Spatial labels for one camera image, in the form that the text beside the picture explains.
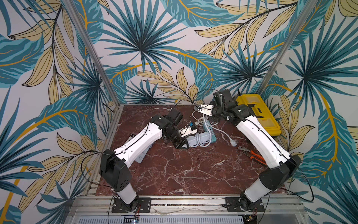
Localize teal power strip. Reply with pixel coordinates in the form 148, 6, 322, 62
202, 123, 217, 143

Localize short strip grey cord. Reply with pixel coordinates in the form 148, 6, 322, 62
195, 114, 238, 148

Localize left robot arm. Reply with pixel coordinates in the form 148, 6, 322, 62
99, 109, 189, 205

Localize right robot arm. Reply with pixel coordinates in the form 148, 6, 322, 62
212, 90, 301, 211

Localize yellow black toolbox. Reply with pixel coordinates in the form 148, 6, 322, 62
235, 94, 282, 137

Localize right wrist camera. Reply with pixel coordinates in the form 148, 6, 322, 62
196, 104, 214, 116

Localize orange handled pliers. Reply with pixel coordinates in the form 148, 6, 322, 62
238, 147, 267, 166

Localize aluminium frame post right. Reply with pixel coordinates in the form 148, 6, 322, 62
256, 0, 318, 94

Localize aluminium frame post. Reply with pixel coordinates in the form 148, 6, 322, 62
256, 0, 318, 94
63, 0, 120, 108

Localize aluminium frame post left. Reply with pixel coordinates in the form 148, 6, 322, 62
63, 0, 120, 108

